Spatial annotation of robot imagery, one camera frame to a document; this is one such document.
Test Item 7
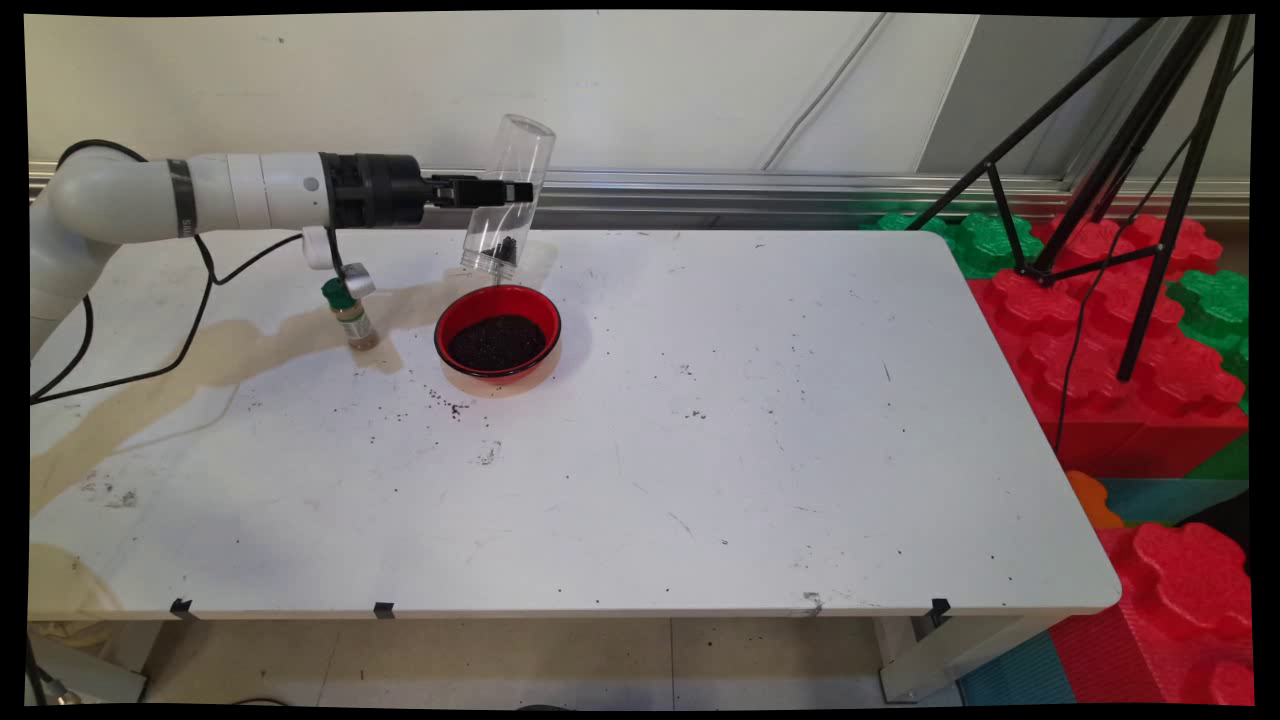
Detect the clear plastic jar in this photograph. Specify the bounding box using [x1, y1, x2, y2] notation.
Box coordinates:
[460, 113, 557, 283]

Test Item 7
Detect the green foam block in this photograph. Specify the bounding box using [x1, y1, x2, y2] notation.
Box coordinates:
[865, 210, 1043, 281]
[1165, 270, 1251, 411]

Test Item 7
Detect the grey table leg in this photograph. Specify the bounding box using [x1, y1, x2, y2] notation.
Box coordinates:
[875, 612, 1051, 703]
[28, 640, 149, 706]

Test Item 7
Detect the black seeds heap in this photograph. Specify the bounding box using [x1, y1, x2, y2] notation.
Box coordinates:
[447, 314, 548, 373]

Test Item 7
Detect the red bowl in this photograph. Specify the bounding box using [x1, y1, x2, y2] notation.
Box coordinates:
[435, 284, 563, 386]

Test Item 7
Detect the green capped spice bottle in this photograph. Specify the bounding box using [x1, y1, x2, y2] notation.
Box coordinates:
[322, 277, 381, 353]

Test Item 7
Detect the black tripod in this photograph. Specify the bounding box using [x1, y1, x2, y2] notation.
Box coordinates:
[905, 15, 1256, 386]

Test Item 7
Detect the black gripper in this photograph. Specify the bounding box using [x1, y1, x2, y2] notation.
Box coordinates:
[320, 152, 534, 230]

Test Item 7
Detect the orange foam piece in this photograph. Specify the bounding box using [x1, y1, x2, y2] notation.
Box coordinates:
[1065, 470, 1126, 531]

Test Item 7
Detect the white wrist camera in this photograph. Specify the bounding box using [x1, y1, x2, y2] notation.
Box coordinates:
[303, 225, 377, 299]

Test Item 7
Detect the aluminium wall rail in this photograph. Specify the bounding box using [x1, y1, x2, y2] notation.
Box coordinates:
[28, 160, 1251, 226]

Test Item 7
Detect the black camera cable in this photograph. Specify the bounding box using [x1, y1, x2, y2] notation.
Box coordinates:
[30, 139, 346, 406]

